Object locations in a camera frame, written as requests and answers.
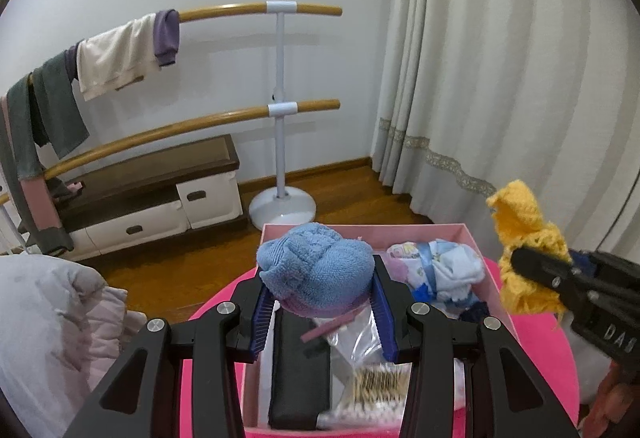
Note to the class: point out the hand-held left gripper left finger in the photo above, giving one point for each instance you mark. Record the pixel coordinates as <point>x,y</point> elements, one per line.
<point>262,318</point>

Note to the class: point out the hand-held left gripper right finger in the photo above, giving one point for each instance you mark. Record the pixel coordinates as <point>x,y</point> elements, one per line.
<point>385,323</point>

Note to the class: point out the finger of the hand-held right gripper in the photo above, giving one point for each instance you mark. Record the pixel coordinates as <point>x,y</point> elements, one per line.
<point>582,263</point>
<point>540,268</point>

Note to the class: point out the pink box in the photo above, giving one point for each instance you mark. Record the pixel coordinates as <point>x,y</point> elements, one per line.
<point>492,278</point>

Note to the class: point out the yellow knitted cloth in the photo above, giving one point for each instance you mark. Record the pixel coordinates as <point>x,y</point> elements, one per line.
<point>520,218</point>

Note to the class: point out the black pouch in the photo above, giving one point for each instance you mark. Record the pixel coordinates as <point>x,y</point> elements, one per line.
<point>300,368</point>

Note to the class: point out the light blue towel cloth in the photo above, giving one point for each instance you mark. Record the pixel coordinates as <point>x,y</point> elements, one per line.
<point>315,263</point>

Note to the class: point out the person's right hand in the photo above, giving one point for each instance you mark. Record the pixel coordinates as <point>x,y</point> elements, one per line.
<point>612,403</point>

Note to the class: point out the small blue cloth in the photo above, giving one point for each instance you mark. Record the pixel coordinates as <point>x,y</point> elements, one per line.
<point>422,292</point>

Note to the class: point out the bag of cotton swabs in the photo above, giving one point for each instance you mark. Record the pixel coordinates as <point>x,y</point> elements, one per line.
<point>370,383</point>

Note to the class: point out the navy knitted cloth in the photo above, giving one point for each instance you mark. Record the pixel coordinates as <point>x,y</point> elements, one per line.
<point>475,313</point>

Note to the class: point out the white printed baby cloth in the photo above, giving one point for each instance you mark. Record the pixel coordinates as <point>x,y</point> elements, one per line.
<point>450,268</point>

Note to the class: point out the pink round table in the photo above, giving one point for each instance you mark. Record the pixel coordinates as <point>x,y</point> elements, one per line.
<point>540,368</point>

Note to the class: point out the brown and white cabinet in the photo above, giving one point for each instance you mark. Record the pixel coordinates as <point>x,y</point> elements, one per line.
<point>150,168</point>

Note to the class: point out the cream curtain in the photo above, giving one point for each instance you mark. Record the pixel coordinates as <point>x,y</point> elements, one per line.
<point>500,68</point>

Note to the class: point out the white duvet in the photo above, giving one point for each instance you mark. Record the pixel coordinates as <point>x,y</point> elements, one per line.
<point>45,318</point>

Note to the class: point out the small dark grey cloth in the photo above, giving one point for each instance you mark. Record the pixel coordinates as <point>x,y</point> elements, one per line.
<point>62,189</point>

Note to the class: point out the pink and grey garment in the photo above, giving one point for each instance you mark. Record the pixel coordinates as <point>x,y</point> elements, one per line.
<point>37,213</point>

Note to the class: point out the wooden ballet barre stand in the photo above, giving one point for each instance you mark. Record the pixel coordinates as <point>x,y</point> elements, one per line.
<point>280,68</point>

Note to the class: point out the dark grey garment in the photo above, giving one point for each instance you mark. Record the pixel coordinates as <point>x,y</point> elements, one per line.
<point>60,108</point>

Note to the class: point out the purple garment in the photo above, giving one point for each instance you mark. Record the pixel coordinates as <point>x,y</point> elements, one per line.
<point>167,35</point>

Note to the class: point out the cream garment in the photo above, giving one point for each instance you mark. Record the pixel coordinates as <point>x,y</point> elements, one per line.
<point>115,58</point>

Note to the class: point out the grey green garment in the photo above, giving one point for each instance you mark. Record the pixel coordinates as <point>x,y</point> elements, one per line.
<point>22,133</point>

